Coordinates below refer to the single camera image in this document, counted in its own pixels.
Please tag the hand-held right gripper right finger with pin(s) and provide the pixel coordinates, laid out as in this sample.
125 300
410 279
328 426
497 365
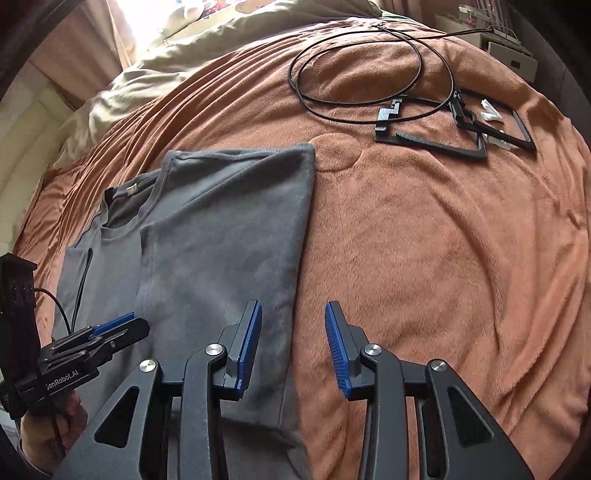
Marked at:
337 350

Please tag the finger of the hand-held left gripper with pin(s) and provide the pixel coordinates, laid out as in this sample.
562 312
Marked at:
131 330
113 321

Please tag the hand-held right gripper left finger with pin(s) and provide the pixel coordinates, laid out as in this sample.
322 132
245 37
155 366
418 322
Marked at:
247 350

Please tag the grey t-shirt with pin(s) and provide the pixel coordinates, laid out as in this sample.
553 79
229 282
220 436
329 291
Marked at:
207 240

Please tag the person's left hand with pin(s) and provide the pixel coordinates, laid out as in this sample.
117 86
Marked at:
41 438

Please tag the brown blanket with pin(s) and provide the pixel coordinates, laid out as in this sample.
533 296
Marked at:
415 277

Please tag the cream leather headboard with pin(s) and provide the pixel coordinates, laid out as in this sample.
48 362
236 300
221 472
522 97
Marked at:
27 138

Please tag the white plastic piece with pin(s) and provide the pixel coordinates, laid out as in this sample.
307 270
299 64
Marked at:
491 113
498 141

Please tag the pink curtain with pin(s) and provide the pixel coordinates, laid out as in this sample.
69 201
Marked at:
78 55

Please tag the beige duvet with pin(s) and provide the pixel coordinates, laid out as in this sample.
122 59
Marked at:
207 46

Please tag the white nightstand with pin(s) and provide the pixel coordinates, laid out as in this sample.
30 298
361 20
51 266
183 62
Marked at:
508 57

